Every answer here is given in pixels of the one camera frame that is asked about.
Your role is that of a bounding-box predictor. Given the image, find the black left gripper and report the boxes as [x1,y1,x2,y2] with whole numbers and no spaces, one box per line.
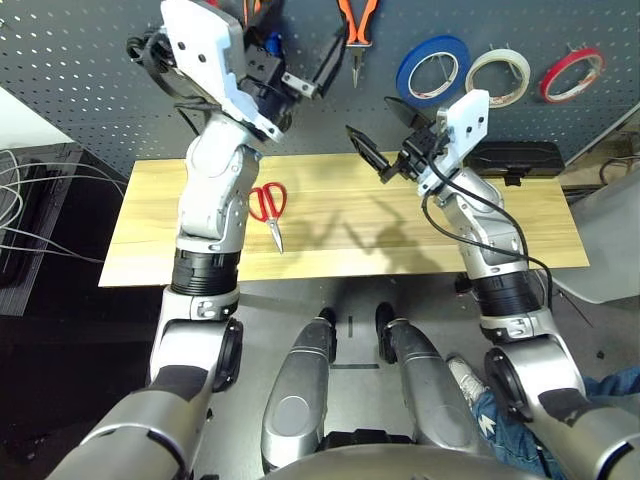
[237,27,348,102]

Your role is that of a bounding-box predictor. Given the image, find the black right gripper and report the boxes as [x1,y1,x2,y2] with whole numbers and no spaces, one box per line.
[345,95,447,185]

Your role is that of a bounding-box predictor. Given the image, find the orange black needle-nose pliers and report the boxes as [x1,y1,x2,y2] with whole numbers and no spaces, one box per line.
[337,0,381,89]

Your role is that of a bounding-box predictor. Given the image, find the blue tape roll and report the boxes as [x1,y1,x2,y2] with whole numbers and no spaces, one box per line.
[395,34,472,109]

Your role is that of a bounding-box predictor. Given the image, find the red handled scissors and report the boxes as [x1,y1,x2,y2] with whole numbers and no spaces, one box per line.
[248,182,289,255]

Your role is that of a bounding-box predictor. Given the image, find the grey metal pegboard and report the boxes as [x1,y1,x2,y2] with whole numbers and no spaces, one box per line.
[0,0,640,171]

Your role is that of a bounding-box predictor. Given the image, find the cream white tape roll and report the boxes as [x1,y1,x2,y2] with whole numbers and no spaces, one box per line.
[464,48,531,109]

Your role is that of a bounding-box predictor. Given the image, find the black plastic tool case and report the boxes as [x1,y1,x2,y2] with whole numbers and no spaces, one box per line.
[462,139,566,187]

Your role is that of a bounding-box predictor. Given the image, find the red tape roll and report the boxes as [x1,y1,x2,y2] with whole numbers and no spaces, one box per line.
[538,47,606,105]

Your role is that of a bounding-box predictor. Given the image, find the light grey cabinet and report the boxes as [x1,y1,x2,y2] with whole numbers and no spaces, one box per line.
[549,169,640,306]

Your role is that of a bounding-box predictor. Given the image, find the white sneaker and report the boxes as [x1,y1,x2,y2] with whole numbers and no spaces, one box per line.
[446,355,486,401]

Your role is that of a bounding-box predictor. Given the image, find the silver right robot leg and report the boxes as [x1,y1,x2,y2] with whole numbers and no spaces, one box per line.
[374,302,489,454]

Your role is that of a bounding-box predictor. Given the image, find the silver robot leg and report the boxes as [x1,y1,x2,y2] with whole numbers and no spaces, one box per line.
[374,302,489,454]
[260,307,340,474]

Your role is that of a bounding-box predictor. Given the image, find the silver left robot leg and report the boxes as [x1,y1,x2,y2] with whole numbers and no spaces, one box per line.
[260,307,340,474]

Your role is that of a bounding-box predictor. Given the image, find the white board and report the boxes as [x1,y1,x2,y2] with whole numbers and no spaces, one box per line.
[0,84,79,151]

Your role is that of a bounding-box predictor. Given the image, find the blue jeans leg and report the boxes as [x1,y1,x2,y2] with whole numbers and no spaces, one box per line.
[472,367,640,480]

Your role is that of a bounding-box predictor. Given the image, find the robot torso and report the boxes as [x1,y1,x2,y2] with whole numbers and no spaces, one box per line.
[264,429,551,480]

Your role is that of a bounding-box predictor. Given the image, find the black equipment rack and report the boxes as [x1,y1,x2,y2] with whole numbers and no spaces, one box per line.
[0,142,166,451]

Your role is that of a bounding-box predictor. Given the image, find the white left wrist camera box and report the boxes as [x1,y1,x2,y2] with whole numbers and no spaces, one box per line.
[159,0,281,144]

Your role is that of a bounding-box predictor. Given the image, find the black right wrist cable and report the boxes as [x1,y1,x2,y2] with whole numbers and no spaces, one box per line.
[421,127,554,311]

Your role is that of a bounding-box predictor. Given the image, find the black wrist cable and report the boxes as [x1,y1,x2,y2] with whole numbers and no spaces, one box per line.
[421,127,554,311]
[142,29,221,136]

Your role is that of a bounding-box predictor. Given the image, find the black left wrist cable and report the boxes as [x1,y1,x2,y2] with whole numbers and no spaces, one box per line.
[142,29,221,136]

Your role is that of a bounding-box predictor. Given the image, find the black looped cable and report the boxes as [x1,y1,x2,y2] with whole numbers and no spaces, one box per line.
[598,157,640,186]

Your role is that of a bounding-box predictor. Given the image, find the grey cable bundle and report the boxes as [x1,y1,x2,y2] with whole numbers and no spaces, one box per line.
[0,147,129,266]

